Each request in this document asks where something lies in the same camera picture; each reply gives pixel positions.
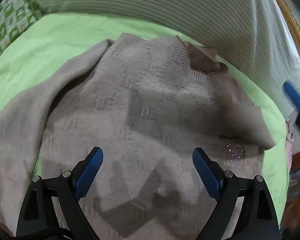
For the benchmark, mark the beige knit sweater brown trim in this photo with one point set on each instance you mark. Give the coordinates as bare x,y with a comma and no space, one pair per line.
148,104

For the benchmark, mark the light green bed sheet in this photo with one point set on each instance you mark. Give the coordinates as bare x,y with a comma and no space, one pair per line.
37,53

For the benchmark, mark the white striped duvet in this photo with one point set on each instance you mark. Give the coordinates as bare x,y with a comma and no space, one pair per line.
252,35

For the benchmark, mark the green white patterned pillow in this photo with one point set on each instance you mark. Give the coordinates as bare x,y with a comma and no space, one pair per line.
16,16

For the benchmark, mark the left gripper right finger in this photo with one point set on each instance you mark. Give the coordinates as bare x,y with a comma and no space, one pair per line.
257,218

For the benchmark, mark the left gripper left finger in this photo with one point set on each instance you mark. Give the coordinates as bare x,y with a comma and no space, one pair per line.
51,209

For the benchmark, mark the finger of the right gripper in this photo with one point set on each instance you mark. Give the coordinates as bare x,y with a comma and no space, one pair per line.
292,94

